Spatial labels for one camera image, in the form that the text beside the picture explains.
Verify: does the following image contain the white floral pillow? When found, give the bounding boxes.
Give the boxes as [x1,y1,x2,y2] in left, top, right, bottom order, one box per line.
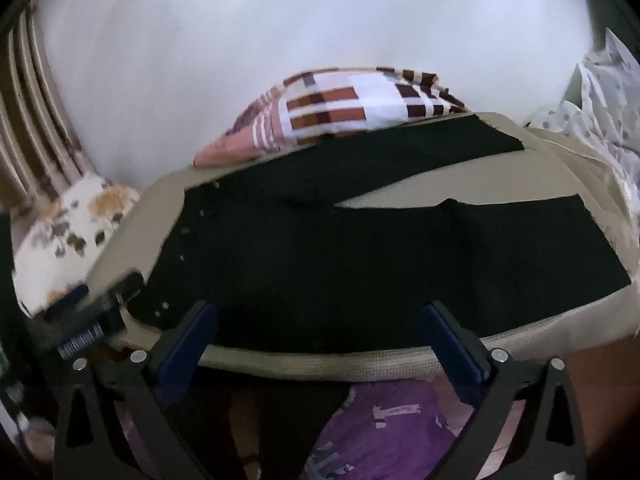
[12,172,142,318]

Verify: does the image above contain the striped beige curtain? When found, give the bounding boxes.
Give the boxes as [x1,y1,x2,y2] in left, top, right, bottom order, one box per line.
[0,5,96,211]

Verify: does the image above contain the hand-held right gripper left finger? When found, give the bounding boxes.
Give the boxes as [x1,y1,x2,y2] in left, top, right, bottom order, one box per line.
[52,300,221,480]

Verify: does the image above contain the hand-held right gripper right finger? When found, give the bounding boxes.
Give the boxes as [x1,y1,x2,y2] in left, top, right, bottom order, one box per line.
[419,300,590,480]

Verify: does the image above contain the white polka dot cloth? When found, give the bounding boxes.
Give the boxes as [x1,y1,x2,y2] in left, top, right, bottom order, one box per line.
[522,27,640,196]

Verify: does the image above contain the black pants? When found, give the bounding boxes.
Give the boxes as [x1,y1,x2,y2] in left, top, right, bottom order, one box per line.
[127,112,632,356]

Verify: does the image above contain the plaid brown white pillow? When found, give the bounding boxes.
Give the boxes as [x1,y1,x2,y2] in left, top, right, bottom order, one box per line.
[192,66,473,168]

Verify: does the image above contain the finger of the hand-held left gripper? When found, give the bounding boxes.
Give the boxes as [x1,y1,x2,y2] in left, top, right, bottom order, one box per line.
[41,283,92,322]
[112,272,147,307]

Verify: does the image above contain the beige woven mattress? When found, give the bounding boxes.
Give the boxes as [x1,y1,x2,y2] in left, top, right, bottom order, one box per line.
[85,110,640,382]

